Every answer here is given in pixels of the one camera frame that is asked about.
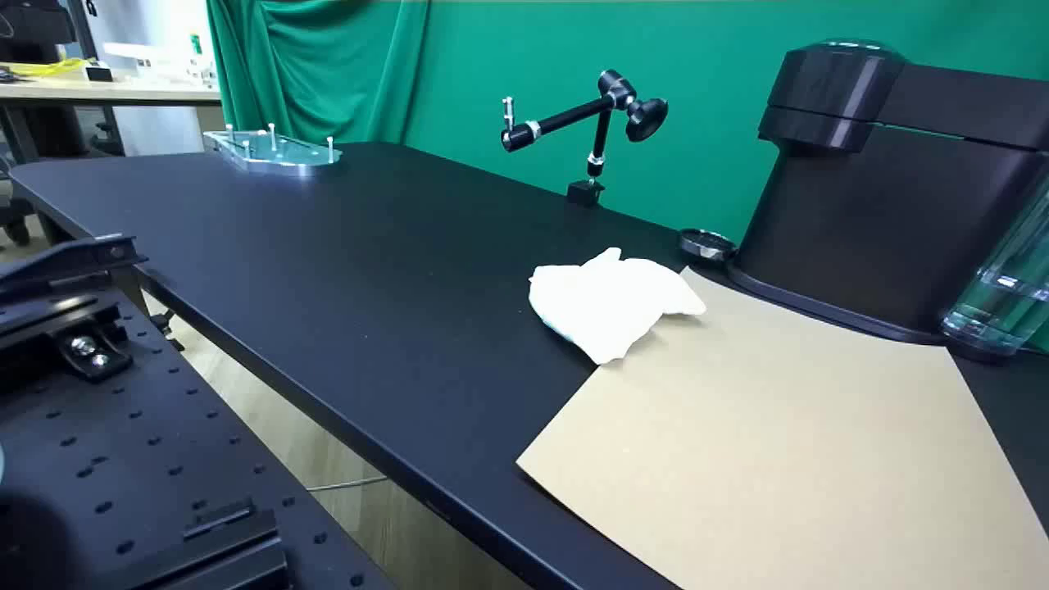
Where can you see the white floral cloth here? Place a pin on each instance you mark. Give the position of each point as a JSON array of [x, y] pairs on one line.
[[610, 307]]

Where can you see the black articulated stand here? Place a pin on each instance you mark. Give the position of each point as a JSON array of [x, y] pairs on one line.
[[570, 115]]

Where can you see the small round black cap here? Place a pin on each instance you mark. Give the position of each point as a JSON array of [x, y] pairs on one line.
[[707, 246]]

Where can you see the clear acrylic plate with screws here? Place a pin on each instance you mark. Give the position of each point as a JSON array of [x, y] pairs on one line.
[[273, 151]]

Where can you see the green fabric backdrop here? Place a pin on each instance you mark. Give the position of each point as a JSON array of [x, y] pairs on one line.
[[708, 68]]

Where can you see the tan cardboard sheet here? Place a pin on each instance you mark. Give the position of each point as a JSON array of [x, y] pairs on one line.
[[788, 461]]

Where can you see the large black machine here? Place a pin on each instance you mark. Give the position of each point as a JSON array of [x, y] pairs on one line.
[[873, 216]]

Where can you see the black perforated breadboard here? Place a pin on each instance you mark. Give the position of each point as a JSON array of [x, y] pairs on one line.
[[132, 469]]

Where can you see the white box on desk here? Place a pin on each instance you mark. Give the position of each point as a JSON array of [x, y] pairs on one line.
[[151, 37]]

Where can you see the wooden background desk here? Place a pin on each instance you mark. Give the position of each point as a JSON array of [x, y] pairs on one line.
[[109, 92]]

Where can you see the clear plastic container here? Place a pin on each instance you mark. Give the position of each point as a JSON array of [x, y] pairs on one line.
[[1006, 289]]

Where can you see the black clamp mount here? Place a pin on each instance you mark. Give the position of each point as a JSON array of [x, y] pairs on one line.
[[68, 297]]

